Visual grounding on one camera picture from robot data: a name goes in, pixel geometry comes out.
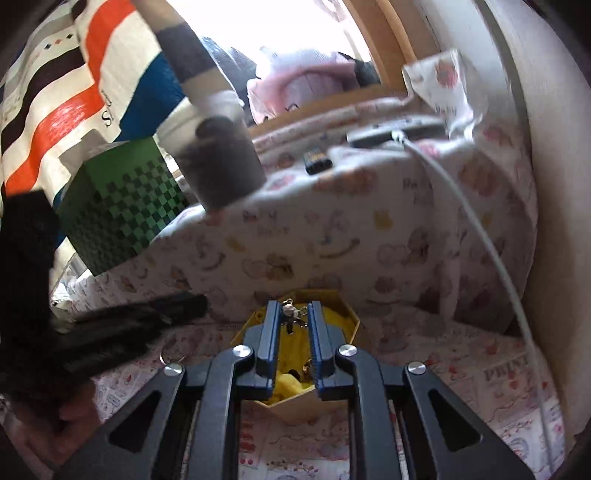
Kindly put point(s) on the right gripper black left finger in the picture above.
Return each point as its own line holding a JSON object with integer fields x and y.
{"x": 184, "y": 423}

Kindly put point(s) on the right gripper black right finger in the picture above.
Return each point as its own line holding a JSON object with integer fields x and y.
{"x": 404, "y": 422}

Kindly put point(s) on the small brown bead jewelry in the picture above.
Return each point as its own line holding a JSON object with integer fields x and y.
{"x": 295, "y": 374}

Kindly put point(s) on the christmas print bed cover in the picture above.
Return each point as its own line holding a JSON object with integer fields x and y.
{"x": 493, "y": 375}

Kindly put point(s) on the hexagonal cardboard box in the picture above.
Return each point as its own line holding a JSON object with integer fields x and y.
{"x": 294, "y": 400}

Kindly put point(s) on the green checkered tissue box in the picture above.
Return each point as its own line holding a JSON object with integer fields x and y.
{"x": 118, "y": 202}

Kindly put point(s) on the teddy bear print sheet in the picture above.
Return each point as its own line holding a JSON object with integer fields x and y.
{"x": 382, "y": 227}

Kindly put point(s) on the white tissue paper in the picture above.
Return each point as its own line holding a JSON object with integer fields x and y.
{"x": 90, "y": 145}

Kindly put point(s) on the plastic tub with dark contents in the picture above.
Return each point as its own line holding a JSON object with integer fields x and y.
{"x": 210, "y": 143}

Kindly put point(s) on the small black lighter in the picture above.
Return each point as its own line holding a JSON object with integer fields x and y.
{"x": 316, "y": 162}

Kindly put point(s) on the striped Paris curtain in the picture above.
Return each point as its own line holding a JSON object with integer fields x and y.
{"x": 87, "y": 68}

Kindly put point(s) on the grey charging device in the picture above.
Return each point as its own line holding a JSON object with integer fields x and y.
{"x": 414, "y": 127}

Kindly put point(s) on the striped sock in tub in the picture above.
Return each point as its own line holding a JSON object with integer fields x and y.
{"x": 191, "y": 63}

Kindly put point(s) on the pink plush toy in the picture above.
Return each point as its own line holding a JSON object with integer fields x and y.
{"x": 287, "y": 81}

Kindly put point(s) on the wooden window frame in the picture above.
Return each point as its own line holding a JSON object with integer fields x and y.
{"x": 381, "y": 41}

